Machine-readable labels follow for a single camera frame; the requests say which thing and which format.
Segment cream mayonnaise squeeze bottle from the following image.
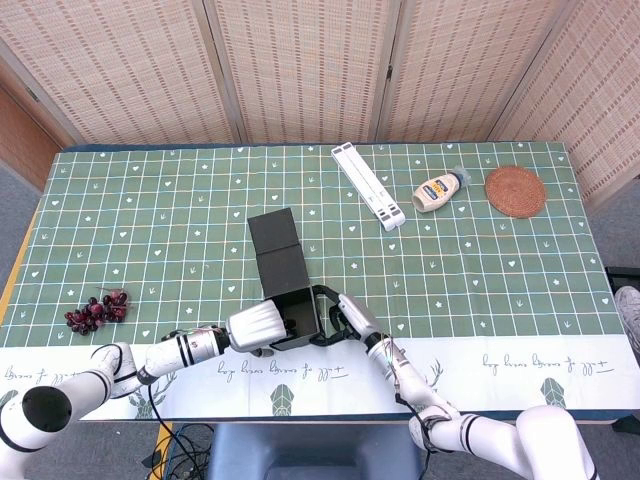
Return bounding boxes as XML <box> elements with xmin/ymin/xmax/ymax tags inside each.
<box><xmin>411</xmin><ymin>165</ymin><xmax>472</xmax><ymax>215</ymax></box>

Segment grey white sneaker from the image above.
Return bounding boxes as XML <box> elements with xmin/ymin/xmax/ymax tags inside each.
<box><xmin>613</xmin><ymin>285</ymin><xmax>640</xmax><ymax>359</ymax></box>

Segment white folding laptop stand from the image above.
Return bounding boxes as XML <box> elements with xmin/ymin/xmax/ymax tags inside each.
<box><xmin>330</xmin><ymin>141</ymin><xmax>407</xmax><ymax>232</ymax></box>

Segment woven bamboo folding screen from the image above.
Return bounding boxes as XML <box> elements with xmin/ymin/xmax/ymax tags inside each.
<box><xmin>0</xmin><ymin>0</ymin><xmax>640</xmax><ymax>204</ymax></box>

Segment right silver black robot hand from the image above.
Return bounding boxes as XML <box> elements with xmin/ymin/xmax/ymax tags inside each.
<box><xmin>309</xmin><ymin>284</ymin><xmax>384</xmax><ymax>351</ymax></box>

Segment brown wooden door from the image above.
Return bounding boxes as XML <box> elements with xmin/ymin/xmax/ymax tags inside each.
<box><xmin>0</xmin><ymin>84</ymin><xmax>64</xmax><ymax>191</ymax></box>

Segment black floor cables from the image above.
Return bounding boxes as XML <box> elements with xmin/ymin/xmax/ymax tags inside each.
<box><xmin>144</xmin><ymin>422</ymin><xmax>216</xmax><ymax>480</ymax></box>

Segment bunch of dark red grapes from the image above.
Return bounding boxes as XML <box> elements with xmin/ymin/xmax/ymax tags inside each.
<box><xmin>64</xmin><ymin>286</ymin><xmax>132</xmax><ymax>336</ymax></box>

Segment black foldable cardboard box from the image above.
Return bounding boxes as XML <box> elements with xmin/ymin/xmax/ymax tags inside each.
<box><xmin>247</xmin><ymin>207</ymin><xmax>346</xmax><ymax>351</ymax></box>

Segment green white printed tablecloth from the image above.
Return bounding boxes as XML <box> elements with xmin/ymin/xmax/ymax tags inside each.
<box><xmin>0</xmin><ymin>141</ymin><xmax>640</xmax><ymax>424</ymax></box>

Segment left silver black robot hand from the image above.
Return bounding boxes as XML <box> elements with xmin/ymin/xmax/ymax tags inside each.
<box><xmin>224</xmin><ymin>299</ymin><xmax>296</xmax><ymax>359</ymax></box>

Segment round woven rattan coaster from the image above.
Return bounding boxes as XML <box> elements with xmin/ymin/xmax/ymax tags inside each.
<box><xmin>484</xmin><ymin>165</ymin><xmax>548</xmax><ymax>219</ymax></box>

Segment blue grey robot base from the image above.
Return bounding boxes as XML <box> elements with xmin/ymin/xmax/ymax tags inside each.
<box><xmin>207</xmin><ymin>422</ymin><xmax>421</xmax><ymax>480</ymax></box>

